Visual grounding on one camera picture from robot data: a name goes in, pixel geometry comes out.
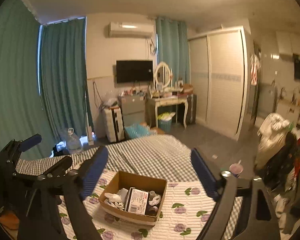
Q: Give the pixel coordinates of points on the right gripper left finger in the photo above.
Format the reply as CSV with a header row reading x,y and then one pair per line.
x,y
71,188

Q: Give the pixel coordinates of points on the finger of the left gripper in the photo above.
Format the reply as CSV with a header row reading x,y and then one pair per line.
x,y
29,143
59,168

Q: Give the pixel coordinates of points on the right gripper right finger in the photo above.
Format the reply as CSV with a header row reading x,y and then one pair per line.
x,y
256,220

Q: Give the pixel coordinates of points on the cream cloth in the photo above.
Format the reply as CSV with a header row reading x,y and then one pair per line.
x,y
123,194

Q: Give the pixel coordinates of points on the large white tissue package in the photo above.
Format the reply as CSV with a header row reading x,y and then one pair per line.
x,y
137,201

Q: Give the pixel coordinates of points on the grey sock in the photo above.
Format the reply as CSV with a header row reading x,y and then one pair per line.
x,y
152,194

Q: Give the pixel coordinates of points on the clear water jug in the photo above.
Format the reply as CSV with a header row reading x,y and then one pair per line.
x,y
72,141

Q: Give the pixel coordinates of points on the large teal curtain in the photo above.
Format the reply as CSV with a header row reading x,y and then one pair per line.
x,y
43,79

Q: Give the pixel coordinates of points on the brown cardboard box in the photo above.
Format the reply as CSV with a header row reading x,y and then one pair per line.
x,y
127,180

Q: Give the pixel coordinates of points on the white suitcase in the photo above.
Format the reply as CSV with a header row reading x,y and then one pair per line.
x,y
113,124

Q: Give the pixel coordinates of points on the white floral quilt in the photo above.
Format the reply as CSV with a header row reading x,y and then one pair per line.
x,y
186,209

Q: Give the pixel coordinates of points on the white laundry bundle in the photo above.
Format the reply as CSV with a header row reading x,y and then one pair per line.
x,y
273,133

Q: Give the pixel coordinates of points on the grey mini fridge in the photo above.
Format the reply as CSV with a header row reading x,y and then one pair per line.
x,y
132,109

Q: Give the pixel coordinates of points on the grey checkered bed sheet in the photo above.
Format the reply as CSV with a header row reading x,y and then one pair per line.
x,y
156,156

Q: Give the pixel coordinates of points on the white dressing table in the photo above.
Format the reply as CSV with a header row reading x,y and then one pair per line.
x,y
156,106

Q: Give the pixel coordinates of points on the teal waste basket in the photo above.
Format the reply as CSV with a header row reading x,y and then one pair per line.
x,y
164,123

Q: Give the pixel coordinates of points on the oval vanity mirror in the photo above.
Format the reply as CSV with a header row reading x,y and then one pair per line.
x,y
163,75

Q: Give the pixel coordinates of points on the white air conditioner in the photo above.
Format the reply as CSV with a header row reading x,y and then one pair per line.
x,y
142,30

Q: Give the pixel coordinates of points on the white sliding wardrobe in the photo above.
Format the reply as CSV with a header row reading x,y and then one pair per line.
x,y
220,75

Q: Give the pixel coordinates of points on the narrow teal curtain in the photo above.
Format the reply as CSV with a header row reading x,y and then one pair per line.
x,y
173,47

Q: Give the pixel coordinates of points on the white kitchen cabinets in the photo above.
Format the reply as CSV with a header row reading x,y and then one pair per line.
x,y
288,43

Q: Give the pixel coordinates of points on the black wall television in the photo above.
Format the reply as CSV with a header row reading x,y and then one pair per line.
x,y
134,71

